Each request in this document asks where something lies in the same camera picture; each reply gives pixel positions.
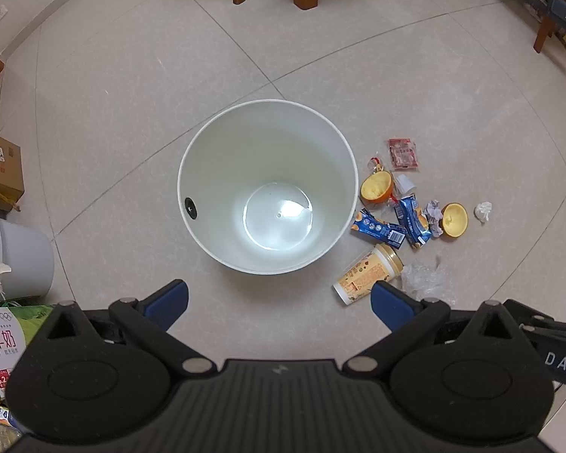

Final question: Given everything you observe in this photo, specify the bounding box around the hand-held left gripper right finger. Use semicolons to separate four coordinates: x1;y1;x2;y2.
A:
342;280;523;379

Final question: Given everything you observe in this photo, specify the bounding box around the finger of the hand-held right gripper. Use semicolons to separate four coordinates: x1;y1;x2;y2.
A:
502;299;566;338

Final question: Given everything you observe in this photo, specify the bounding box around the brown cardboard box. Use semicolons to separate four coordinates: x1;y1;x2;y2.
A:
0;127;25;211

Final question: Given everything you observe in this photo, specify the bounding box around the clear plastic bag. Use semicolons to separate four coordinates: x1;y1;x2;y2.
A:
401;257;458;305

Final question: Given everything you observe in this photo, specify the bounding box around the white round trash bin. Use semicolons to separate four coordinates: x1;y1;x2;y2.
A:
177;99;359;275

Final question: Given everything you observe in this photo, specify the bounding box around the small white plastic cup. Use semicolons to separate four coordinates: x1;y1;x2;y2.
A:
392;173;417;196

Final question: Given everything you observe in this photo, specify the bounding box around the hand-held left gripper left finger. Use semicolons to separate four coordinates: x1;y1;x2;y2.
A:
38;279;218;379

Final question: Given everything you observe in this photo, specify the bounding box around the red snack packet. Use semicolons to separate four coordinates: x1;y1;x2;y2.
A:
389;138;420;172

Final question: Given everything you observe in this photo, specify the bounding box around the green milk carton box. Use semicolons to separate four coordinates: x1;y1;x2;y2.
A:
0;303;60;402

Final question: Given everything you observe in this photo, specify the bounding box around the orange peel half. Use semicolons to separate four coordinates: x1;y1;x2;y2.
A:
360;170;396;203
440;203;469;239

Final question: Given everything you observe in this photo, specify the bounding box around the yellow printed paper cup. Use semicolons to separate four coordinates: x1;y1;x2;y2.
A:
332;244;403;307

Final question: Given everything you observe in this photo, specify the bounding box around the blue snack packet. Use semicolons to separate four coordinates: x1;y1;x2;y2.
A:
395;195;432;250

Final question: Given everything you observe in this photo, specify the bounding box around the grey paper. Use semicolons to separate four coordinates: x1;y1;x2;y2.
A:
425;199;446;237

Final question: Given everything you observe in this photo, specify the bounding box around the blue drink carton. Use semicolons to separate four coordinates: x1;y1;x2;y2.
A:
351;208;406;248

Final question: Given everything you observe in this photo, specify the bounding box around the white plastic bucket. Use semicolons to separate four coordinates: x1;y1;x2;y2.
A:
0;208;56;310

